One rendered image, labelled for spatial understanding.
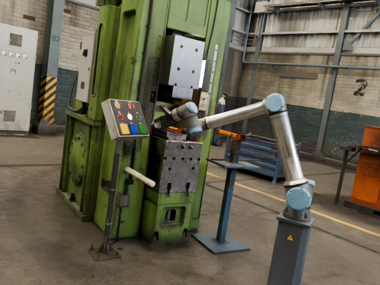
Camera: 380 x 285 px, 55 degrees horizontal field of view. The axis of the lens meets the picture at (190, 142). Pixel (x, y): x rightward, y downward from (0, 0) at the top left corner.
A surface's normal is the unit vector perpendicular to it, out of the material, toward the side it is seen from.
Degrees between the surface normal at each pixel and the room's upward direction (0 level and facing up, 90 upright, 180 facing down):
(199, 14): 90
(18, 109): 90
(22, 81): 90
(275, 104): 83
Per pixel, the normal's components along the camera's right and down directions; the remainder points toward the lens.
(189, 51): 0.55, 0.18
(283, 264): -0.47, 0.04
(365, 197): -0.73, -0.02
